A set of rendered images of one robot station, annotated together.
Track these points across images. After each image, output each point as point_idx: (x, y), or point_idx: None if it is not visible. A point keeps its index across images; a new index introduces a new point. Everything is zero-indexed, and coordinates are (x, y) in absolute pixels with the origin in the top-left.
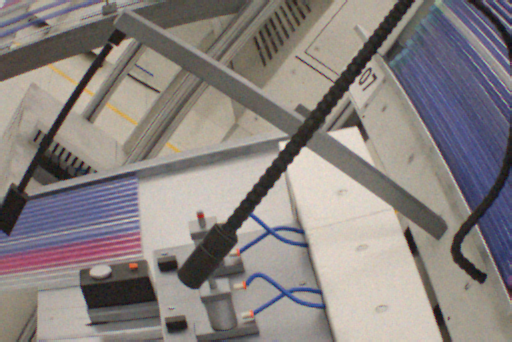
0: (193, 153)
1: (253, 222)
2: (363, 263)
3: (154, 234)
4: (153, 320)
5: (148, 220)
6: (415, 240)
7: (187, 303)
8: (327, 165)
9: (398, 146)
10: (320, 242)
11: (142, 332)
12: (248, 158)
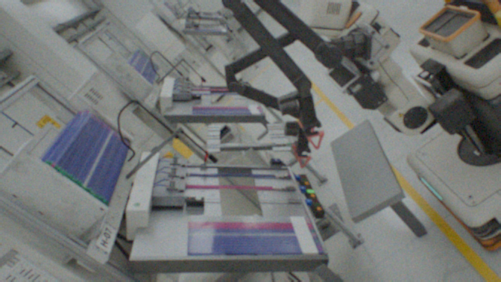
0: (167, 257)
1: (157, 228)
2: (146, 174)
3: (184, 231)
4: None
5: (185, 237)
6: (130, 186)
7: (179, 182)
8: (140, 198)
9: (118, 204)
10: (151, 180)
11: None
12: (150, 256)
